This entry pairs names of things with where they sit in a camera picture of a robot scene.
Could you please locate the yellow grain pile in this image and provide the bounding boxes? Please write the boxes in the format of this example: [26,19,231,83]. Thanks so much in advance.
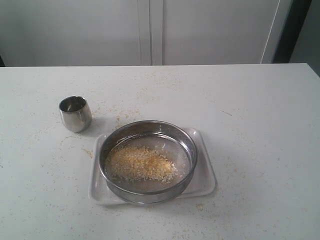
[104,146,178,183]

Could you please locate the white cabinet doors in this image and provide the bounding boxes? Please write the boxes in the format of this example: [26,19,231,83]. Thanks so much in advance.
[0,0,292,67]

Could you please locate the round steel mesh sieve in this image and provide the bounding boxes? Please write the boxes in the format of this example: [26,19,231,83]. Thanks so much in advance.
[98,120,198,205]

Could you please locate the white plastic tray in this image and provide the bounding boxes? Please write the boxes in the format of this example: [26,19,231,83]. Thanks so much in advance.
[88,127,217,206]

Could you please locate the stainless steel cup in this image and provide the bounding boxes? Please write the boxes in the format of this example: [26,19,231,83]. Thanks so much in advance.
[58,95,93,133]

